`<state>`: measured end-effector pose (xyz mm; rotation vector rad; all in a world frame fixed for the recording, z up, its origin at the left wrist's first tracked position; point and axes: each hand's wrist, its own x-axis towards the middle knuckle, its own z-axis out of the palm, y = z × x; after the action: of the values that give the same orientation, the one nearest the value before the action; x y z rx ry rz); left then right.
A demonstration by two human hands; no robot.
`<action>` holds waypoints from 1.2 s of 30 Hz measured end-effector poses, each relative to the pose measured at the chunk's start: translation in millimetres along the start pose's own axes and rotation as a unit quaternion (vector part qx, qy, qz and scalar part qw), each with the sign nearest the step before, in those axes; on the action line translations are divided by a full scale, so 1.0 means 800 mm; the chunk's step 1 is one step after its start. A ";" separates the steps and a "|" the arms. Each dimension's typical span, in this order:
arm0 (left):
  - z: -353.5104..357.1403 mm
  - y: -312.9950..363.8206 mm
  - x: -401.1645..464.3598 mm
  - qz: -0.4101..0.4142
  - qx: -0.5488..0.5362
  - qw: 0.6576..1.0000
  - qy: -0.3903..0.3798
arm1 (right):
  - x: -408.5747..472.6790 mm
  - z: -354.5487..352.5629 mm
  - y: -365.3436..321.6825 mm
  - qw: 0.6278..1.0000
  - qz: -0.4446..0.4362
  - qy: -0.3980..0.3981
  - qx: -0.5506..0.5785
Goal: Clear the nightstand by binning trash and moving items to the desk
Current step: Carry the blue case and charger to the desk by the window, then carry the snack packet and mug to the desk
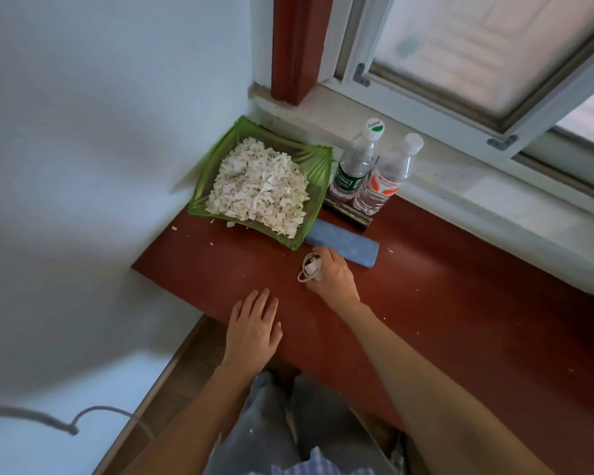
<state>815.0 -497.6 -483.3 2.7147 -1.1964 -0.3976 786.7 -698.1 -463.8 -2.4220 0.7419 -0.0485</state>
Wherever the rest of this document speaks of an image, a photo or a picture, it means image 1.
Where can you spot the person's left hand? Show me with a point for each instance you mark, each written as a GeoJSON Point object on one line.
{"type": "Point", "coordinates": [250, 341]}

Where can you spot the person's left middle finger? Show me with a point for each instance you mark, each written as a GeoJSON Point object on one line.
{"type": "Point", "coordinates": [261, 302]}

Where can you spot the person's left little finger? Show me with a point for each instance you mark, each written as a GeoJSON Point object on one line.
{"type": "Point", "coordinates": [235, 311]}

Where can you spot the person's right forearm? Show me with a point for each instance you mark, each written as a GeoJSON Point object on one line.
{"type": "Point", "coordinates": [425, 385]}

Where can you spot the green label water bottle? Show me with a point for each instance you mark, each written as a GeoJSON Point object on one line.
{"type": "Point", "coordinates": [354, 165]}

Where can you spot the person's left thumb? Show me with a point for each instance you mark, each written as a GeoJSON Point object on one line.
{"type": "Point", "coordinates": [277, 333]}

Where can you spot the white window sill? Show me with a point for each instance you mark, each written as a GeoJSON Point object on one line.
{"type": "Point", "coordinates": [475, 185]}

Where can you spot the red-brown wooden post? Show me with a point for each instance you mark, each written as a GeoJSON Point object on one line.
{"type": "Point", "coordinates": [297, 44]}

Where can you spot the white window frame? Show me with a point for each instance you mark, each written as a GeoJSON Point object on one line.
{"type": "Point", "coordinates": [549, 88]}

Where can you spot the pile of white paper scraps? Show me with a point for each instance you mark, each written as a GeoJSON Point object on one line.
{"type": "Point", "coordinates": [260, 185]}

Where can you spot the blue rectangular pouch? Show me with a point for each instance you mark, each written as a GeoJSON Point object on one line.
{"type": "Point", "coordinates": [346, 242]}

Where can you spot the dark metallic bar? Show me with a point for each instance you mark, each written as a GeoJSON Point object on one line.
{"type": "Point", "coordinates": [346, 216]}

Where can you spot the red label water bottle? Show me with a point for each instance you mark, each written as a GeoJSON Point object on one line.
{"type": "Point", "coordinates": [383, 182]}

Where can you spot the green plastic tray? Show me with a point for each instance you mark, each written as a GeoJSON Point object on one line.
{"type": "Point", "coordinates": [317, 165]}

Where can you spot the person's left forearm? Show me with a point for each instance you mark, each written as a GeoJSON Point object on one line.
{"type": "Point", "coordinates": [198, 420]}

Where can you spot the person's right hand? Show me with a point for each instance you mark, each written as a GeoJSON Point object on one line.
{"type": "Point", "coordinates": [336, 284]}

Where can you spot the person's blue jeans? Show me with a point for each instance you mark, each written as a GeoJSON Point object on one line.
{"type": "Point", "coordinates": [321, 425]}

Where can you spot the blue checked shirt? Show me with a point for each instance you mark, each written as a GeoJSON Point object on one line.
{"type": "Point", "coordinates": [317, 465]}

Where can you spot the grey window latch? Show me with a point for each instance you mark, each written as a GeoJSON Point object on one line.
{"type": "Point", "coordinates": [360, 76]}
{"type": "Point", "coordinates": [502, 142]}

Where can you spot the person's right fingers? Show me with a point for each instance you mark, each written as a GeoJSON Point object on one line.
{"type": "Point", "coordinates": [326, 262]}

